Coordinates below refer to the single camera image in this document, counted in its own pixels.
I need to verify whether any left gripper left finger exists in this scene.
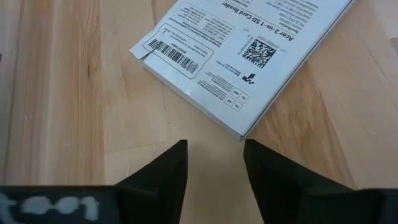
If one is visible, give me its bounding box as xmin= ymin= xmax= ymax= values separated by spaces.
xmin=114 ymin=139 xmax=189 ymax=224

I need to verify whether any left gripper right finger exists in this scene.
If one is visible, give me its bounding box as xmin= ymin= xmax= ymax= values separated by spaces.
xmin=243 ymin=138 xmax=386 ymax=224

